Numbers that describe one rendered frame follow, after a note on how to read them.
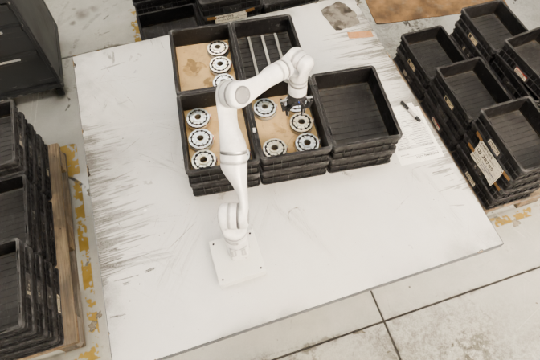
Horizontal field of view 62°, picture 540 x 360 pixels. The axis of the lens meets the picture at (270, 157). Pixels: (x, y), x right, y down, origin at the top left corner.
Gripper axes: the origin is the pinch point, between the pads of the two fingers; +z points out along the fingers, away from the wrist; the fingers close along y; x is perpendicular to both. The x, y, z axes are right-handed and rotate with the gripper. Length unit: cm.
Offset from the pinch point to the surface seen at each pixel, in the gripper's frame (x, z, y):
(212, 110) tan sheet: 15.4, 11.5, -34.3
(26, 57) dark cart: 104, 51, -141
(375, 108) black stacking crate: 3.7, 11.0, 38.8
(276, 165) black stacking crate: -18.9, 9.6, -11.5
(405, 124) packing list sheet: 1, 23, 55
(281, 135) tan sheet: -3.2, 11.3, -6.0
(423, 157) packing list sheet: -18, 24, 58
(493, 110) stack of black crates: 11, 37, 111
